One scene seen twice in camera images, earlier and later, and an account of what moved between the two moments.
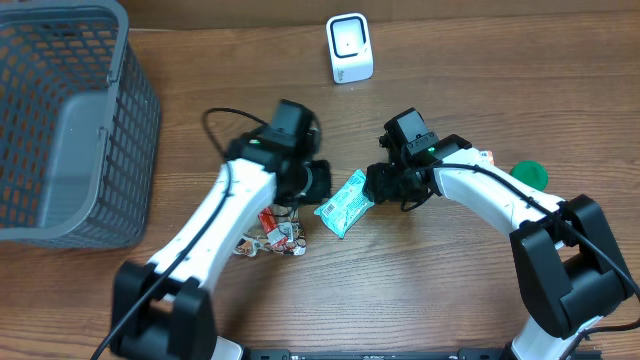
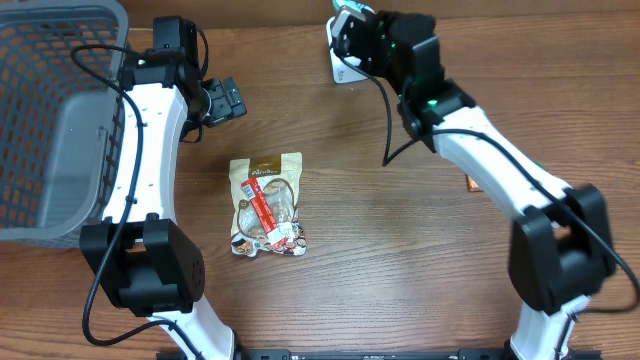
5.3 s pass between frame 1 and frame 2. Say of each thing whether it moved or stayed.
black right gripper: moved
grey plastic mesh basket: stayed
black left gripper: moved
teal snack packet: moved
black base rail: stayed
